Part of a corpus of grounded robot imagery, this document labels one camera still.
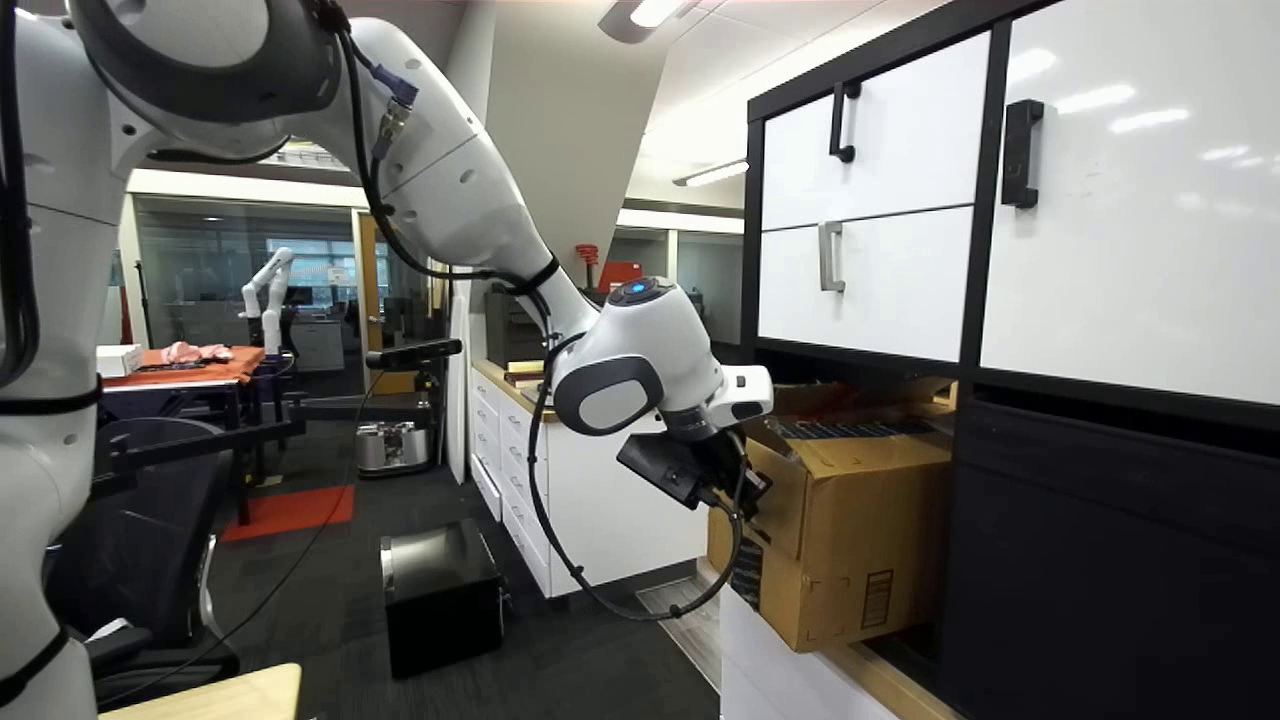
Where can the white platform board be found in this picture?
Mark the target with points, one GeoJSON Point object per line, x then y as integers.
{"type": "Point", "coordinates": [785, 683]}

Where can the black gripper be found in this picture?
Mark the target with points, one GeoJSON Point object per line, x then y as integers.
{"type": "Point", "coordinates": [683, 466]}

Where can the red top table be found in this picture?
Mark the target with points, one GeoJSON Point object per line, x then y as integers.
{"type": "Point", "coordinates": [200, 371]}

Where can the small white background robot arm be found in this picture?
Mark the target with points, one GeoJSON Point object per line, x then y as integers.
{"type": "Point", "coordinates": [267, 294]}

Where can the red floor mat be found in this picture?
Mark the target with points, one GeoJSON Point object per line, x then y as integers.
{"type": "Point", "coordinates": [284, 512]}

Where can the ceiling light panel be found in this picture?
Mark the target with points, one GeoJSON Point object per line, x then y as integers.
{"type": "Point", "coordinates": [644, 15]}

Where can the long ceiling light strip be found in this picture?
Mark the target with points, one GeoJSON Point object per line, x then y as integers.
{"type": "Point", "coordinates": [711, 173]}

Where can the white drawer cabinet wooden top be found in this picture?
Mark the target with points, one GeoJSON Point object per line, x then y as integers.
{"type": "Point", "coordinates": [603, 520]}

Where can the large white cabinet door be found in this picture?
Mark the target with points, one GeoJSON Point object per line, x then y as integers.
{"type": "Point", "coordinates": [1146, 224]}

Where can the red machine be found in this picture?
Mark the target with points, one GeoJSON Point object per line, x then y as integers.
{"type": "Point", "coordinates": [605, 275]}

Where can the black square bin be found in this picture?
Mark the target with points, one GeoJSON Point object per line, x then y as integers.
{"type": "Point", "coordinates": [442, 605]}

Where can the black office chair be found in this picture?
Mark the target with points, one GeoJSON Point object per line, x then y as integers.
{"type": "Point", "coordinates": [140, 534]}

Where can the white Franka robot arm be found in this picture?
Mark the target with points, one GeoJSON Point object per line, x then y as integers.
{"type": "Point", "coordinates": [455, 173]}

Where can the brown carton box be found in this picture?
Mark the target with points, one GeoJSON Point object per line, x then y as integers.
{"type": "Point", "coordinates": [854, 534]}

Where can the flat white box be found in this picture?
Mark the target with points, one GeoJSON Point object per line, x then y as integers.
{"type": "Point", "coordinates": [116, 360]}

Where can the light wooden table corner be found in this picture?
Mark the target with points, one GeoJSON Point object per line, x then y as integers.
{"type": "Point", "coordinates": [213, 698]}

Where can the silver metal container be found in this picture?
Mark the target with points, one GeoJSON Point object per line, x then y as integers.
{"type": "Point", "coordinates": [388, 446]}

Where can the black cabinet unit frame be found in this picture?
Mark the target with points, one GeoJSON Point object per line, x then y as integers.
{"type": "Point", "coordinates": [1107, 561]}

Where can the black printer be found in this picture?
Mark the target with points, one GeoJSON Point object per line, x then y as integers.
{"type": "Point", "coordinates": [505, 334]}

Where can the black horizontal bar stand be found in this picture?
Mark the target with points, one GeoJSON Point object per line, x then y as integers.
{"type": "Point", "coordinates": [405, 355]}

